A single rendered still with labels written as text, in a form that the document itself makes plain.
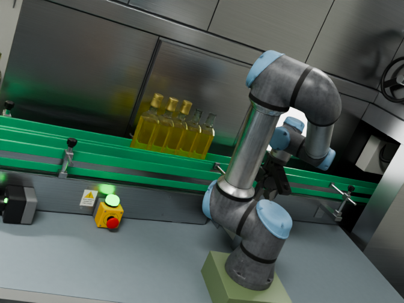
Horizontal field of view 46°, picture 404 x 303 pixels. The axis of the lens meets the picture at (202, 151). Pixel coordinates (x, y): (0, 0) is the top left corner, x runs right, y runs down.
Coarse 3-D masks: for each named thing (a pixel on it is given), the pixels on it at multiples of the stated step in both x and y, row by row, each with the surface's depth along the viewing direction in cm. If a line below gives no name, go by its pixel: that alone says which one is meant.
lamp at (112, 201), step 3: (108, 195) 152; (111, 195) 152; (114, 195) 153; (108, 198) 151; (111, 198) 151; (114, 198) 152; (117, 198) 152; (105, 201) 152; (108, 201) 151; (111, 201) 151; (114, 201) 151; (117, 201) 152; (108, 204) 151; (111, 204) 151; (114, 204) 152; (117, 204) 153; (114, 207) 152
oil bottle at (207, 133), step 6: (204, 126) 176; (204, 132) 176; (210, 132) 177; (204, 138) 177; (210, 138) 178; (198, 144) 177; (204, 144) 178; (198, 150) 178; (204, 150) 179; (192, 156) 179; (198, 156) 180; (204, 156) 181
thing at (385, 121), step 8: (400, 48) 221; (400, 56) 220; (400, 64) 219; (392, 72) 222; (376, 96) 228; (392, 96) 220; (376, 104) 227; (384, 104) 223; (392, 104) 220; (400, 104) 216; (368, 112) 231; (376, 112) 226; (384, 112) 223; (392, 112) 219; (400, 112) 215; (368, 120) 230; (376, 120) 226; (384, 120) 222; (392, 120) 219; (400, 120) 215; (376, 128) 225; (384, 128) 221; (392, 128) 218; (400, 128) 214; (392, 136) 217; (400, 136) 214
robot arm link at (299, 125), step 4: (288, 116) 169; (284, 120) 168; (288, 120) 166; (292, 120) 165; (296, 120) 167; (300, 120) 169; (284, 124) 166; (288, 124) 165; (292, 124) 165; (296, 124) 165; (300, 124) 165; (304, 124) 167; (296, 128) 165; (300, 128) 166; (300, 132) 167
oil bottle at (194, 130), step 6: (192, 126) 173; (198, 126) 174; (186, 132) 174; (192, 132) 174; (198, 132) 175; (186, 138) 174; (192, 138) 175; (198, 138) 176; (186, 144) 175; (192, 144) 176; (180, 150) 176; (186, 150) 176; (192, 150) 177; (186, 156) 178
